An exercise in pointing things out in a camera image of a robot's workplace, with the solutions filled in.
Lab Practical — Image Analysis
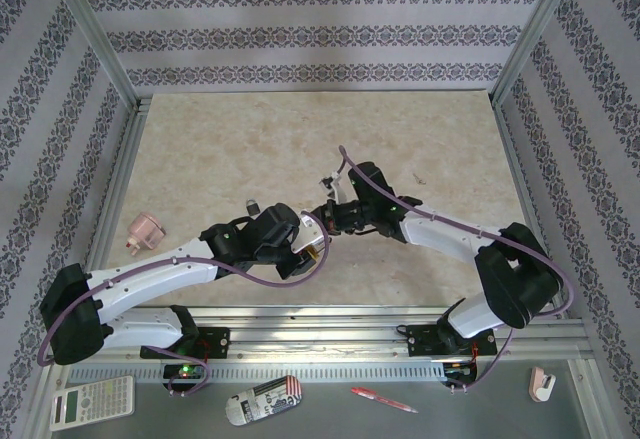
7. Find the printed pencil case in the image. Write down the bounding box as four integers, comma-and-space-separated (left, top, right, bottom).
225, 374, 304, 428

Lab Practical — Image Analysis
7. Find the pink plastic gadget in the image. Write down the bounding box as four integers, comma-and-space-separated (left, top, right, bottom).
124, 212, 165, 258

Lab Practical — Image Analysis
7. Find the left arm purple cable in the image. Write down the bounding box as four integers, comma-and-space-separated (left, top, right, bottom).
38, 211, 330, 398

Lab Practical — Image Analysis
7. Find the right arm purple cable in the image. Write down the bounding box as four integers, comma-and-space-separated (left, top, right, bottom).
338, 145, 574, 395

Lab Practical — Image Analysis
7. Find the pink white stapler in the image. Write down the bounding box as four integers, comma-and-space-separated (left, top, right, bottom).
528, 366, 557, 404

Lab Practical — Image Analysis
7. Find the grey slotted cable duct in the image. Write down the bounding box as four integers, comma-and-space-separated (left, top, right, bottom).
67, 362, 446, 384

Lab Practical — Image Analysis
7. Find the red pen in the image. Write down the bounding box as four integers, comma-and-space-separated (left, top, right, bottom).
349, 385, 419, 415

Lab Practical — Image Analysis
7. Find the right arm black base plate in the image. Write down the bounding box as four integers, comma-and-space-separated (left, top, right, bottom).
407, 323, 497, 358

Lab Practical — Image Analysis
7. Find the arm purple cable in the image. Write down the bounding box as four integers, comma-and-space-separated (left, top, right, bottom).
38, 211, 330, 398
338, 145, 574, 395

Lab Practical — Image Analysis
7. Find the white scientific calculator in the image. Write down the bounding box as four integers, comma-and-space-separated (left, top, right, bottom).
48, 374, 136, 433

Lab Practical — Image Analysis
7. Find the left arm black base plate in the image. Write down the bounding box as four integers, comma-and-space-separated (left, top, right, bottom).
140, 326, 231, 360

